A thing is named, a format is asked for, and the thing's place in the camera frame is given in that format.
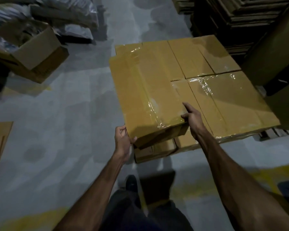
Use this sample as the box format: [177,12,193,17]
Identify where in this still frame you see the person's right hand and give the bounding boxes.
[181,102,208,140]

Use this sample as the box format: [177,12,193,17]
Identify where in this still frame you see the person's left hand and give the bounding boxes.
[114,125,137,163]

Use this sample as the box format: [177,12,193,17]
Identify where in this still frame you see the long taped cardboard box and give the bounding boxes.
[109,51,190,149]

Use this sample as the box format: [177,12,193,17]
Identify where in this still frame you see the person's left forearm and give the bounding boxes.
[53,153,131,231]

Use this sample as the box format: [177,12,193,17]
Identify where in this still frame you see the person's right forearm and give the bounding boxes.
[195,128,289,231]

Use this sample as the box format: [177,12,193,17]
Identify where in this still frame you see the small taped cardboard box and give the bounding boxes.
[134,131,201,164]

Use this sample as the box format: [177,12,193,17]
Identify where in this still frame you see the person's black shoe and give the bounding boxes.
[125,175,138,193]

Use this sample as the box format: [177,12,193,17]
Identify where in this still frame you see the wide taped cardboard box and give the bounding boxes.
[171,71,281,143]

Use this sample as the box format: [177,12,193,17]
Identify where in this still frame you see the person's dark trousers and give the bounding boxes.
[100,188,193,231]

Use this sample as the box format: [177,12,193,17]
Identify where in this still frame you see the wooden pallet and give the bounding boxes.
[253,127,289,142]

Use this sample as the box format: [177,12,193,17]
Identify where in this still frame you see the stack of flattened cardboard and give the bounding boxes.
[171,0,289,63]

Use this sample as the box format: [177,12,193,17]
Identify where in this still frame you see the large upright cardboard panel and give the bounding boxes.
[241,0,289,87]

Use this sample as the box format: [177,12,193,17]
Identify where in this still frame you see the small white plastic bag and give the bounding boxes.
[62,24,95,41]

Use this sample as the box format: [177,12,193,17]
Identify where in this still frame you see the open cardboard box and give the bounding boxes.
[0,20,70,84]

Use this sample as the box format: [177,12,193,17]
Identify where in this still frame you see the large white plastic bag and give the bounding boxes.
[30,0,100,30]

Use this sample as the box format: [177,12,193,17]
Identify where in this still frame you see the crumpled white plastic bag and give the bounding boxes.
[0,3,32,25]

